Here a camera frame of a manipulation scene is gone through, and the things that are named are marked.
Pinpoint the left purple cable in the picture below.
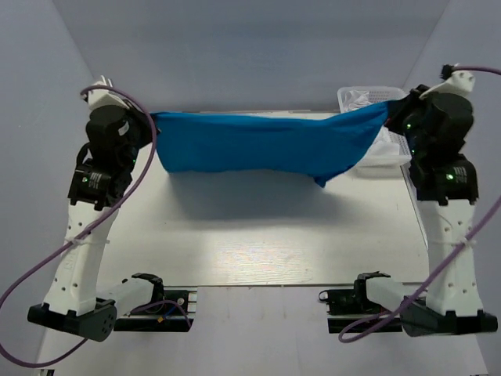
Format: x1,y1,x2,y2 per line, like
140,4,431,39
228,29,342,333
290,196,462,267
0,86,160,368

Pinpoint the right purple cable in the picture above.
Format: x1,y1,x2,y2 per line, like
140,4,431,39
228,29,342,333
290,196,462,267
338,66,501,345

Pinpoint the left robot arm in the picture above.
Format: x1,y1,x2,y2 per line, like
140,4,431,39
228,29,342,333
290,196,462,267
27,105,166,342

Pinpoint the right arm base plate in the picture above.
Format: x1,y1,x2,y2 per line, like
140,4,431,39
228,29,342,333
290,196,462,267
318,287,402,334

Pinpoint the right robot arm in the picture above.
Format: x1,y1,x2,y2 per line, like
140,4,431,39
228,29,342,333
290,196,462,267
353,85,498,337

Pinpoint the blue t shirt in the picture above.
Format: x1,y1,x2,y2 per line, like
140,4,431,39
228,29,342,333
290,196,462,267
153,102,389,187

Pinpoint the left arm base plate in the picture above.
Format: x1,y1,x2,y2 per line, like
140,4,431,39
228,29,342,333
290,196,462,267
114,287,197,333

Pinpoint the white crumpled t shirt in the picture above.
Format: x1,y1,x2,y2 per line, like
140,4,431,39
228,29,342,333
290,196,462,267
342,90,372,112

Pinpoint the white plastic basket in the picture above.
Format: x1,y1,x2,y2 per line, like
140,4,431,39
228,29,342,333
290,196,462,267
337,86,411,168

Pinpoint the purple cable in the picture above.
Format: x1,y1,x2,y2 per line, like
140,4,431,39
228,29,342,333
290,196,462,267
338,66,501,345
0,86,160,368

